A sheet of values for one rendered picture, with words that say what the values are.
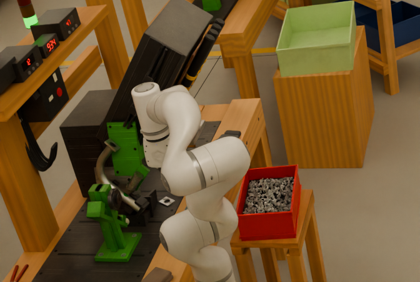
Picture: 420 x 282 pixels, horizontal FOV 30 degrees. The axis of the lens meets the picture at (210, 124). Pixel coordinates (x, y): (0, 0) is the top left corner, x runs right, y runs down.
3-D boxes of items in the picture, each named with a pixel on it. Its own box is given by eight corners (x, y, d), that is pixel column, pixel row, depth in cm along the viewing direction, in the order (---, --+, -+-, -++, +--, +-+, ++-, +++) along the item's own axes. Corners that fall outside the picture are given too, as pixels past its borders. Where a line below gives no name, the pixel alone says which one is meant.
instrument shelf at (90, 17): (109, 12, 329) (107, 4, 327) (7, 122, 256) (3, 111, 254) (57, 17, 337) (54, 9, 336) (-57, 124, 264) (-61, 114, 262)
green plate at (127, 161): (151, 168, 300) (142, 115, 295) (142, 176, 293) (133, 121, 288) (124, 169, 304) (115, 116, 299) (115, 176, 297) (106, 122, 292)
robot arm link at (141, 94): (165, 114, 240) (137, 125, 238) (155, 76, 234) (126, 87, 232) (175, 125, 233) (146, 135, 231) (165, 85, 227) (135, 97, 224)
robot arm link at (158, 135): (135, 134, 233) (138, 142, 235) (163, 132, 231) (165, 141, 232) (145, 119, 240) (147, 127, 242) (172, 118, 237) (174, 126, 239)
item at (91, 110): (147, 157, 339) (128, 87, 323) (122, 198, 314) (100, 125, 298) (109, 157, 345) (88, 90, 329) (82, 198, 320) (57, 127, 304)
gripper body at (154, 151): (137, 139, 235) (145, 170, 240) (168, 137, 232) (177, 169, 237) (145, 125, 241) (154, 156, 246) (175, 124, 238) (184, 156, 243)
